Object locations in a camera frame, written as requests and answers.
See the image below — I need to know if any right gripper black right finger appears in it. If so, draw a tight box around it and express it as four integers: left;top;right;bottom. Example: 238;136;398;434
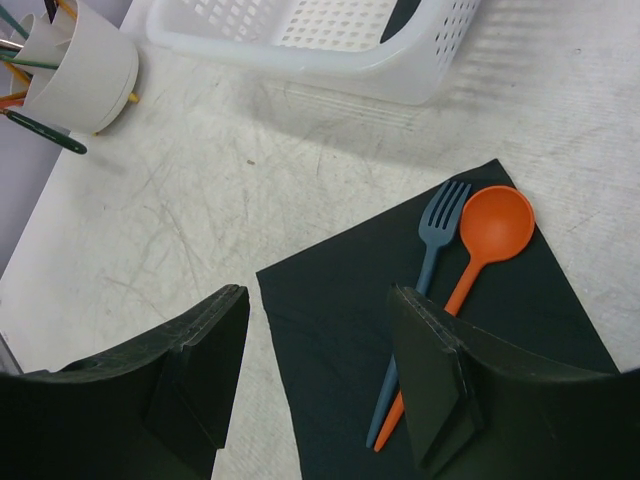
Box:
388;285;639;479

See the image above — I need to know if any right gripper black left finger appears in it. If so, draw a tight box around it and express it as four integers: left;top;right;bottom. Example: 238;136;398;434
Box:
1;285;249;479

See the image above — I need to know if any orange plastic spoon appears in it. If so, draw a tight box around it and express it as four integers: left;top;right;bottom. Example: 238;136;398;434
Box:
373;185;536;453

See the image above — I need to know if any blue plastic fork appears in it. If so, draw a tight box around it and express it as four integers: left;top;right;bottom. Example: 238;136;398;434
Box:
366;180;471;452

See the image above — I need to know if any white perforated plastic basket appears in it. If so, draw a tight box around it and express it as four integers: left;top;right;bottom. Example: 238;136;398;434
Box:
146;0;480;105

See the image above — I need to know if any white utensil holder cup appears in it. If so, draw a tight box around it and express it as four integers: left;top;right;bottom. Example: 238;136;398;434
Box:
9;1;139;135

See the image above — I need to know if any green handled utensil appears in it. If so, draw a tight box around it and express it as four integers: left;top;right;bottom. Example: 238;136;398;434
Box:
1;108;87;155

